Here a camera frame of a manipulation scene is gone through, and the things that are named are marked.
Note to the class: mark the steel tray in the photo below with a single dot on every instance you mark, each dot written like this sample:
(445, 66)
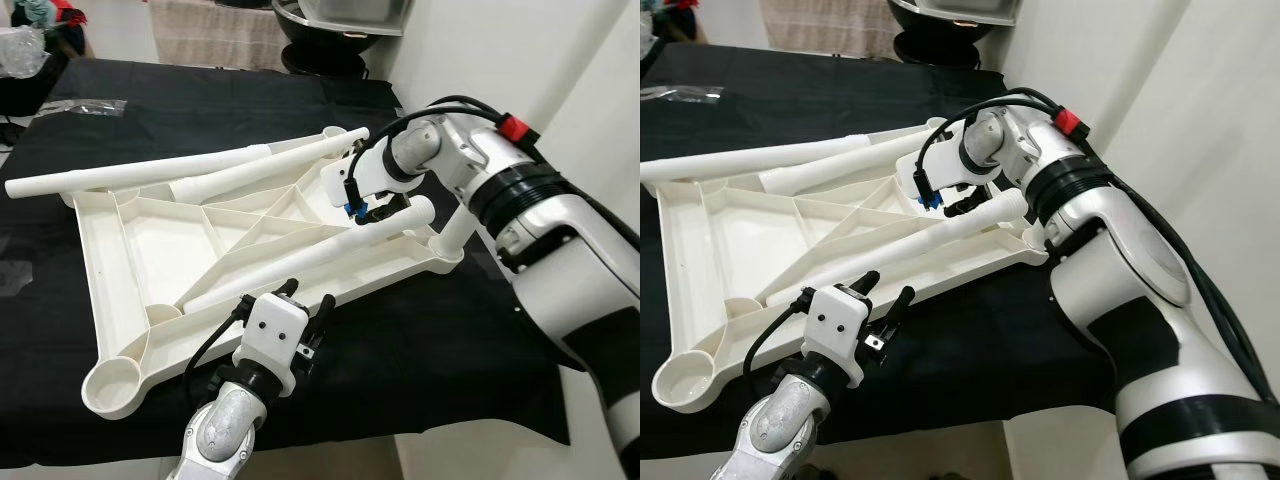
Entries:
(360, 12)
(970, 8)

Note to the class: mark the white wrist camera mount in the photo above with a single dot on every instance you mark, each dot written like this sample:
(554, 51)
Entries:
(272, 335)
(838, 325)
(925, 175)
(350, 180)

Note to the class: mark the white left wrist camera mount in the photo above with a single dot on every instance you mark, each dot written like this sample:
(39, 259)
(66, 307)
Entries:
(272, 335)
(838, 325)

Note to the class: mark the flat clear plastic bag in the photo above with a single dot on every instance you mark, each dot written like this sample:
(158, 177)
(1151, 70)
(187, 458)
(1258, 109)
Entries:
(690, 93)
(90, 107)

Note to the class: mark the white plastic table top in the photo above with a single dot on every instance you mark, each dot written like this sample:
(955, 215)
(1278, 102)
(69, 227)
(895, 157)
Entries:
(720, 250)
(150, 250)

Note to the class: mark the black bag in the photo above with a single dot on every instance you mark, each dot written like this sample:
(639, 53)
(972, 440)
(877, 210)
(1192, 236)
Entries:
(30, 95)

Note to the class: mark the red and teal clothes pile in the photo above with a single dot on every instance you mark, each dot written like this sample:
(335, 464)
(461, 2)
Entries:
(670, 8)
(45, 10)

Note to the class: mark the black table cloth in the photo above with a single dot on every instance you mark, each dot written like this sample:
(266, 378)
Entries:
(400, 350)
(950, 350)

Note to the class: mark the crumpled clear plastic bag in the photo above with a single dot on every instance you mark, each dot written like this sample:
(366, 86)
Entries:
(22, 50)

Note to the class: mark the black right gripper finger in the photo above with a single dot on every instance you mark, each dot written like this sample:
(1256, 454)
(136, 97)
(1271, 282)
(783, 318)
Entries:
(395, 215)
(975, 211)

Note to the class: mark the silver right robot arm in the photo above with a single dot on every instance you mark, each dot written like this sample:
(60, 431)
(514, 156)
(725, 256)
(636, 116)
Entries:
(560, 250)
(1150, 300)

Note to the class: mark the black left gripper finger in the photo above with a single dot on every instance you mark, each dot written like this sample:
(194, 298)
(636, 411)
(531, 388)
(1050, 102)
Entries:
(900, 308)
(866, 281)
(322, 315)
(289, 289)

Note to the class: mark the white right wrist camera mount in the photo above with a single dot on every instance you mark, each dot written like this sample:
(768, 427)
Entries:
(925, 175)
(350, 180)

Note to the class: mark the clear tape cross patch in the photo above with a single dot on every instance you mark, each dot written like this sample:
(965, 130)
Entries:
(12, 278)

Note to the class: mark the beige striped cloth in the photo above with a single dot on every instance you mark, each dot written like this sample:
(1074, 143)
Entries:
(830, 25)
(220, 30)

